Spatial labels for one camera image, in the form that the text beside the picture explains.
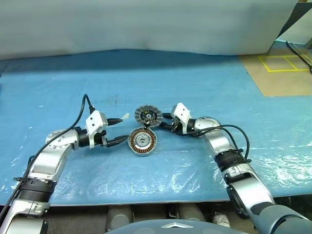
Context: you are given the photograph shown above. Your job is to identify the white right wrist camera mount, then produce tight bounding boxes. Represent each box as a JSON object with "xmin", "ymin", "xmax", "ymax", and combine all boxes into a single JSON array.
[{"xmin": 170, "ymin": 102, "xmax": 195, "ymax": 135}]

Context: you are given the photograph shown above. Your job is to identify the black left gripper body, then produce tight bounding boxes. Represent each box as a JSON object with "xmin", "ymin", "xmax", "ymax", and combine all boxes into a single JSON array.
[{"xmin": 96, "ymin": 118, "xmax": 110, "ymax": 148}]

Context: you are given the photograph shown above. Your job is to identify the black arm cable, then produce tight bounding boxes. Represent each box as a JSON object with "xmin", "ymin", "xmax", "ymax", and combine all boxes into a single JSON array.
[
  {"xmin": 195, "ymin": 124, "xmax": 253, "ymax": 165},
  {"xmin": 0, "ymin": 94, "xmax": 96, "ymax": 215}
]

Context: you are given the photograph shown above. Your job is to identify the round silver motor lid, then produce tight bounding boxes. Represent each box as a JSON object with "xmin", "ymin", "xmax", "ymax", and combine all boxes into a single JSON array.
[{"xmin": 134, "ymin": 104, "xmax": 163, "ymax": 129}]

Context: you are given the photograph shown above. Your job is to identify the grey rounded shape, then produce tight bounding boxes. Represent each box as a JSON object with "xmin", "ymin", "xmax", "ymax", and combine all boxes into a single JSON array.
[
  {"xmin": 106, "ymin": 205, "xmax": 134, "ymax": 231},
  {"xmin": 176, "ymin": 204, "xmax": 207, "ymax": 222}
]

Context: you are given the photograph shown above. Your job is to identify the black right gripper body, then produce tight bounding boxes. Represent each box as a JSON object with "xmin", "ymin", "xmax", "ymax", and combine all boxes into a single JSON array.
[{"xmin": 169, "ymin": 116, "xmax": 187, "ymax": 135}]

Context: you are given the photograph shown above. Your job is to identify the grey robot torso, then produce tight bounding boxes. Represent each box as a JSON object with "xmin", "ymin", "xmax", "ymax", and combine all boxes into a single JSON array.
[{"xmin": 104, "ymin": 218, "xmax": 254, "ymax": 234}]

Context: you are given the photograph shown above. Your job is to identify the silver motor housing copper windings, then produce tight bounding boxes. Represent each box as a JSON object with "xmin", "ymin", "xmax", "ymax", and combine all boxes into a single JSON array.
[{"xmin": 128, "ymin": 127, "xmax": 158, "ymax": 157}]

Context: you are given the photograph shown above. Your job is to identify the white slanted panel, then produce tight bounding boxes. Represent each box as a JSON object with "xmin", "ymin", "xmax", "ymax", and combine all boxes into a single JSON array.
[{"xmin": 277, "ymin": 2, "xmax": 312, "ymax": 46}]

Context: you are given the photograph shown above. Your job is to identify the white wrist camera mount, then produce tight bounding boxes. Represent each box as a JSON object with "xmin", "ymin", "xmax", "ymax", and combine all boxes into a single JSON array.
[
  {"xmin": 85, "ymin": 110, "xmax": 108, "ymax": 149},
  {"xmin": 170, "ymin": 102, "xmax": 195, "ymax": 135}
]

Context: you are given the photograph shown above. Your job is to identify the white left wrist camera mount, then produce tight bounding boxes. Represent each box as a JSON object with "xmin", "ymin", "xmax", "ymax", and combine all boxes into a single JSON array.
[{"xmin": 85, "ymin": 110, "xmax": 108, "ymax": 149}]

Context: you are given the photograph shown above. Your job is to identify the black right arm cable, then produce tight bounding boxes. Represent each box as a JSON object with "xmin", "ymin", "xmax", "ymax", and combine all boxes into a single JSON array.
[{"xmin": 195, "ymin": 124, "xmax": 253, "ymax": 165}]

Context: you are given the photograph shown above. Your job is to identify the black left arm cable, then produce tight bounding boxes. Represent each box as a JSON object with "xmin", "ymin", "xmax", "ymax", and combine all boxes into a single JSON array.
[{"xmin": 0, "ymin": 94, "xmax": 96, "ymax": 215}]

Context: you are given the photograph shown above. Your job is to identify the white backdrop sheet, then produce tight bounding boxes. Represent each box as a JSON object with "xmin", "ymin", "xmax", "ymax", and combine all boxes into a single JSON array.
[{"xmin": 0, "ymin": 0, "xmax": 300, "ymax": 61}]

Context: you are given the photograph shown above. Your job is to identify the small white rounded object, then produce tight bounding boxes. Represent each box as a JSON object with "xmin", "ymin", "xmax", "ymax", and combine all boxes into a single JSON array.
[{"xmin": 212, "ymin": 214, "xmax": 231, "ymax": 229}]

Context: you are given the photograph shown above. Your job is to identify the thin black background cable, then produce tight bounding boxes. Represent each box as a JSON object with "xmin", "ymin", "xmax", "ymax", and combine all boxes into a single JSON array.
[{"xmin": 286, "ymin": 40, "xmax": 312, "ymax": 74}]

